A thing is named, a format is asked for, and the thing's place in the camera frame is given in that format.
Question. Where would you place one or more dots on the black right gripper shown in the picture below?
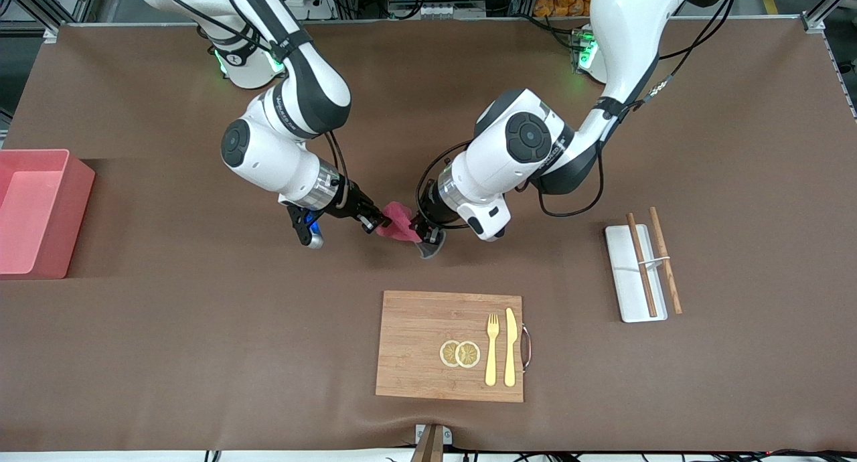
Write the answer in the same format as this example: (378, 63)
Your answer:
(353, 204)

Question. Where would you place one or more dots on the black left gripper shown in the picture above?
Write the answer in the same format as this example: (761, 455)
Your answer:
(430, 212)

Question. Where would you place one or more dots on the red and grey cloth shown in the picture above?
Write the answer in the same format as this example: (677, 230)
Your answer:
(398, 221)

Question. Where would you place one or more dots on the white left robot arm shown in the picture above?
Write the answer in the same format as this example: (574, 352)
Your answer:
(522, 140)

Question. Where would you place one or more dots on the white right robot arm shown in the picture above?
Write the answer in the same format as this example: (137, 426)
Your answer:
(268, 154)

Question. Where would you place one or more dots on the wooden cutting board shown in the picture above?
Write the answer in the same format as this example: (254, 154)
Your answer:
(415, 341)

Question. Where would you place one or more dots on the lemon slice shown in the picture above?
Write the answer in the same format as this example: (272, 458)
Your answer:
(447, 353)
(469, 355)

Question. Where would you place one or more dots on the yellow fork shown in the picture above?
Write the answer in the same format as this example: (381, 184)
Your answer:
(491, 361)

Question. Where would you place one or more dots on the yellow knife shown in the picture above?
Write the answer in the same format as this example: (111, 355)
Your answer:
(510, 355)

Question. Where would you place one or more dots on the white rectangular tray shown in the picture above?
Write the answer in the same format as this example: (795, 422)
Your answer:
(622, 281)

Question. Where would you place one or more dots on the white socket bar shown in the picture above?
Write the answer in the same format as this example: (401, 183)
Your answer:
(435, 11)

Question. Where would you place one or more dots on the white power strip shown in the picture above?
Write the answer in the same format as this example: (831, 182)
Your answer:
(311, 7)

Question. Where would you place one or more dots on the thin white band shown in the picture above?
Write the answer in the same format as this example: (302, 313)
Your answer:
(653, 261)

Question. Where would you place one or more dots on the brown wooden chopstick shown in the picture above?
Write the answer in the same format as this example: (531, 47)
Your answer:
(670, 281)
(647, 288)

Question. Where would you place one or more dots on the pink plastic bin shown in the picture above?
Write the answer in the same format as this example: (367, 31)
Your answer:
(47, 234)

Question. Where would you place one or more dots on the metal table edge bracket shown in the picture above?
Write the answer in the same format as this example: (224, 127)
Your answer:
(432, 445)

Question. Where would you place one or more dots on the aluminium frame profile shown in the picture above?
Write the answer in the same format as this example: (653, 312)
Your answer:
(40, 10)
(820, 17)

